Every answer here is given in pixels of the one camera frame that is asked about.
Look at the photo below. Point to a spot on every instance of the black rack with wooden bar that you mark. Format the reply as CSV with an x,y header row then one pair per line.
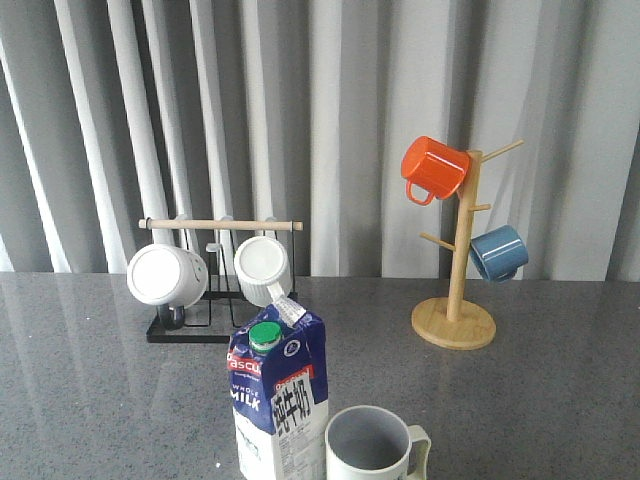
x,y
212,318

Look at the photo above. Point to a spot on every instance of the grey pleated curtain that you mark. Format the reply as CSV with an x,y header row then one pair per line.
x,y
112,111

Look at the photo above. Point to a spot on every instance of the white round mug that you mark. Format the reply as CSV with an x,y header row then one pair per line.
x,y
161,274

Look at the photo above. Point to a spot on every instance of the blue white milk carton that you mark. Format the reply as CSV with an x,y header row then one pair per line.
x,y
279,390

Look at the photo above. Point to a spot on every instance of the cream HOME mug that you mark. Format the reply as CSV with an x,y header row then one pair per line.
x,y
369,442

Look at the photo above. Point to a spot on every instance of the orange mug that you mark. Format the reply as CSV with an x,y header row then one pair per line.
x,y
432,169

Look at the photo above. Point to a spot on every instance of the white ribbed mug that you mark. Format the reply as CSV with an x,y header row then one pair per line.
x,y
262,267

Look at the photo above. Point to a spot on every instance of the wooden mug tree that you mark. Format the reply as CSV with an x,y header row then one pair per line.
x,y
452,322

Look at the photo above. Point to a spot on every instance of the blue mug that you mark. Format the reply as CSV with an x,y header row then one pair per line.
x,y
499,254

